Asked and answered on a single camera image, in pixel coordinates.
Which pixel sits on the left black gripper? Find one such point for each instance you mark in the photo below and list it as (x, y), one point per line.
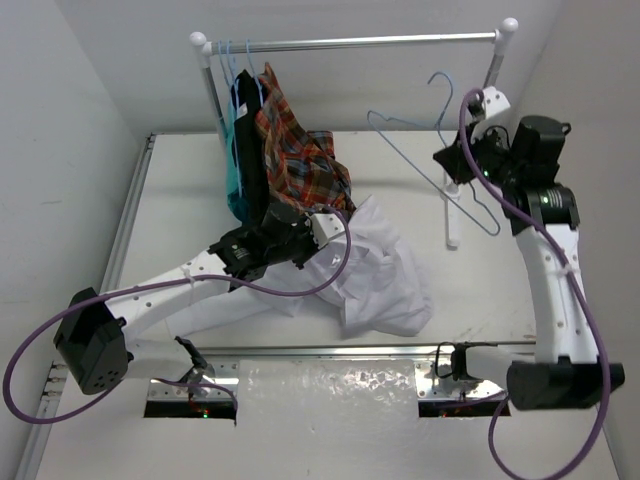
(282, 220)

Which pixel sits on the metal mounting rail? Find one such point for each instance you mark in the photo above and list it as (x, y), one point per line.
(320, 372)

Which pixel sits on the teal garment on hanger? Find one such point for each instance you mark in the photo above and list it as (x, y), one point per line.
(236, 202)

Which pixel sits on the blue hanger with black garment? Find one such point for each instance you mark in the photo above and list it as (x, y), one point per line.
(232, 69)

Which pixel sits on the white shirt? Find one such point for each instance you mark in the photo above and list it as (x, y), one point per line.
(384, 287)

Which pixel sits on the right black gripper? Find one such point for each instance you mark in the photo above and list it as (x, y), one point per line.
(456, 163)

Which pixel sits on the clothes rack metal white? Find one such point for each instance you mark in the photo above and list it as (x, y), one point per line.
(500, 38)

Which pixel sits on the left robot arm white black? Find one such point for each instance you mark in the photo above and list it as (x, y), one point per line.
(99, 336)

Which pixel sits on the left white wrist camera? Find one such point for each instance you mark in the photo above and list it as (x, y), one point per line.
(326, 227)

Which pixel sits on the blue hanger with teal garment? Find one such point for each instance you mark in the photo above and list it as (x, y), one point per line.
(222, 65)

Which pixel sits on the black garment on hanger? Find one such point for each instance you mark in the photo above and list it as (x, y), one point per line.
(255, 196)

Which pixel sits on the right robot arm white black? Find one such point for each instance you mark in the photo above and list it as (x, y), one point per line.
(568, 371)

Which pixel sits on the plaid shirt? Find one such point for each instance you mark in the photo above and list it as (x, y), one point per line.
(301, 165)

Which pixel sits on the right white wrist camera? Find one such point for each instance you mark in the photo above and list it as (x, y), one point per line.
(489, 104)

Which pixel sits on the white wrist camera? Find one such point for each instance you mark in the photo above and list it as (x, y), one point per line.
(489, 104)
(326, 227)

